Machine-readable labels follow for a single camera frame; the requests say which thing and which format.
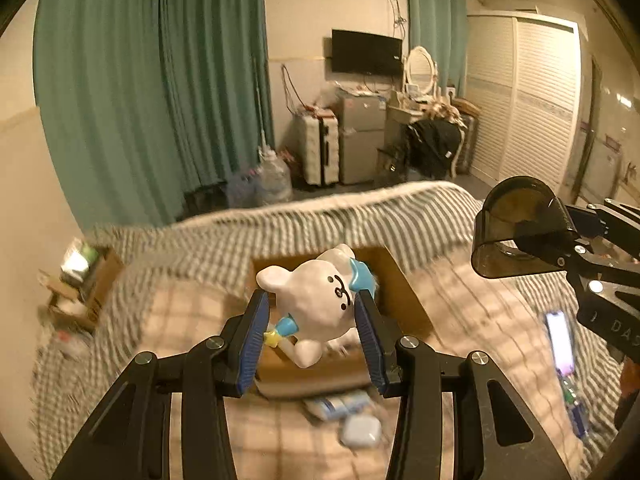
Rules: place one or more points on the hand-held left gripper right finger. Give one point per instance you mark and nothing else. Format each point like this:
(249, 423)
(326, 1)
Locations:
(369, 347)

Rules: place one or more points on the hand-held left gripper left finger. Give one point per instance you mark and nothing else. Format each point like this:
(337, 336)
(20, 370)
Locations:
(254, 342)

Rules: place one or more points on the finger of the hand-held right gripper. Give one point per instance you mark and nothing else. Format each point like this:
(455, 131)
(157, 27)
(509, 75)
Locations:
(555, 252)
(607, 222)

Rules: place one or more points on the dark translucent plastic container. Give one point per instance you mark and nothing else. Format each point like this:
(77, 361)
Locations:
(520, 225)

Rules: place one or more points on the brown cardboard box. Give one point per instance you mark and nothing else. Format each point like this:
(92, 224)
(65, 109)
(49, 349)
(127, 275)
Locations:
(400, 305)

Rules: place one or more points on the white bear figurine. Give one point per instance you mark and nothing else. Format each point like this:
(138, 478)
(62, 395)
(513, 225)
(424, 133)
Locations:
(320, 295)

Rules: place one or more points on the smartphone with lit screen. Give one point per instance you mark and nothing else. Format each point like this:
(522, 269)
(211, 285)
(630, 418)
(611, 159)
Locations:
(560, 342)

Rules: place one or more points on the blue white tissue packet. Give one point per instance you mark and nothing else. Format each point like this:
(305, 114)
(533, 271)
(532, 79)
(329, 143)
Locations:
(335, 405)

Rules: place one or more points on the white earbuds case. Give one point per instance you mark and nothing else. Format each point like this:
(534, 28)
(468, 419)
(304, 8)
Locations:
(360, 430)

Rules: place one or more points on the checkered bed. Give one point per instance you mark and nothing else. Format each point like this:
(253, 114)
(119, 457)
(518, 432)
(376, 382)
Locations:
(200, 270)

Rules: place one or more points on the green blue packet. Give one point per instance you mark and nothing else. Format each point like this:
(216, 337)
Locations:
(576, 405)

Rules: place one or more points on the white louvred wardrobe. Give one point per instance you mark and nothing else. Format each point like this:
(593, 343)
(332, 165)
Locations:
(525, 100)

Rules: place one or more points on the blue plastic bag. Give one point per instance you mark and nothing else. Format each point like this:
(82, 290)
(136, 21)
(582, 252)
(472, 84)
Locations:
(244, 189)

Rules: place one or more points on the black jacket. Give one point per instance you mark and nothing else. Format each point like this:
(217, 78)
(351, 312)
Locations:
(434, 145)

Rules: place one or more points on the large clear water jug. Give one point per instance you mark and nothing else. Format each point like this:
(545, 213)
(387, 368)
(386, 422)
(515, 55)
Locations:
(275, 180)

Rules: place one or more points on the open cardboard box with clutter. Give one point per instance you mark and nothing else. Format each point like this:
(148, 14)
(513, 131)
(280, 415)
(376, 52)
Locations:
(82, 285)

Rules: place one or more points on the black bag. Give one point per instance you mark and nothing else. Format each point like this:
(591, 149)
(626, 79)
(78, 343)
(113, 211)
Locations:
(391, 165)

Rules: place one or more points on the white suitcase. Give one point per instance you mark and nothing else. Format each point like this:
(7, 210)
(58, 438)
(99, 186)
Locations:
(320, 147)

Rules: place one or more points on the white dressing table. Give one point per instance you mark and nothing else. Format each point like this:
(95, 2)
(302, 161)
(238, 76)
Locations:
(400, 115)

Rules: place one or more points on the grey small fridge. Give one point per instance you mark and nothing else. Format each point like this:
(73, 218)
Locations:
(360, 135)

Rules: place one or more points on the oval white mirror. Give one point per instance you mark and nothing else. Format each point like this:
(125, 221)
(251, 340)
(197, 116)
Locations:
(420, 67)

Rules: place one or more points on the narrow green curtain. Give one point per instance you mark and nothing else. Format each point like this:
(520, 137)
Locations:
(435, 30)

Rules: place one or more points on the wide green curtain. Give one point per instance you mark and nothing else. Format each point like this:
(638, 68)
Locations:
(150, 85)

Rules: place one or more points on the black wall television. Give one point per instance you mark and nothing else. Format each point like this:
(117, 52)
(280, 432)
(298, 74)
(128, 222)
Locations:
(366, 52)

